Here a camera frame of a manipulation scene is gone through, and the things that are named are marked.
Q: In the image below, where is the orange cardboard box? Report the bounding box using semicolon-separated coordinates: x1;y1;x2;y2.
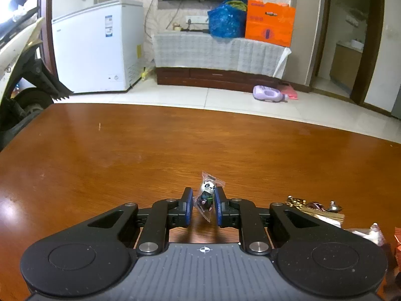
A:
244;0;297;48

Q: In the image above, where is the gold foil snack packet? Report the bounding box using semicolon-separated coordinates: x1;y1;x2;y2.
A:
309;211;346;228

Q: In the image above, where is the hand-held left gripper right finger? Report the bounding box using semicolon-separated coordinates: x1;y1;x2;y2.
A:
215;186;323;255

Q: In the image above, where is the orange snack packet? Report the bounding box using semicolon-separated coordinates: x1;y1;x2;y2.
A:
392;225;401;265

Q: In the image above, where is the cloth covered tv cabinet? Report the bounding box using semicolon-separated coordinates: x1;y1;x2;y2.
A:
152;33;292;80

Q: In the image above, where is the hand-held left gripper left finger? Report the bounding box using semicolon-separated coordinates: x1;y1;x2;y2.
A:
88;187;193;255

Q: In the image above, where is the clear plastic wrapper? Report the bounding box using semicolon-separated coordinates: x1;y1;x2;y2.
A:
344;222;385;247

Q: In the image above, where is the white chest freezer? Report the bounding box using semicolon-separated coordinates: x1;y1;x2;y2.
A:
51;0;145;94

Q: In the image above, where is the wooden kitchen cabinet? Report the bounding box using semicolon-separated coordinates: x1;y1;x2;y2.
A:
329;40;366;94

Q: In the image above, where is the purple detergent bottle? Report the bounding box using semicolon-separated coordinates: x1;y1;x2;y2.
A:
253;85;289;104

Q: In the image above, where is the panda toy clear packet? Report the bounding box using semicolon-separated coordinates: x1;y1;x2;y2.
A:
193;171;227;224

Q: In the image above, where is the electric scooter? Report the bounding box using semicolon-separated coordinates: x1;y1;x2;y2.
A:
0;0;75;152

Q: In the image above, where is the grey refrigerator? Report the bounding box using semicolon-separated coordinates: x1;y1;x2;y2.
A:
391;83;401;120

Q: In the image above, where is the pink floor cloth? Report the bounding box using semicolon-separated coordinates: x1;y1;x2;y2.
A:
278;82;299;100

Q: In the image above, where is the blue plastic bag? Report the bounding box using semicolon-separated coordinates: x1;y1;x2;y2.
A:
207;0;249;40

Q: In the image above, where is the dark wooden tv cabinet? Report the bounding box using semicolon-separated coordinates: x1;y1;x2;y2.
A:
156;66;285;93

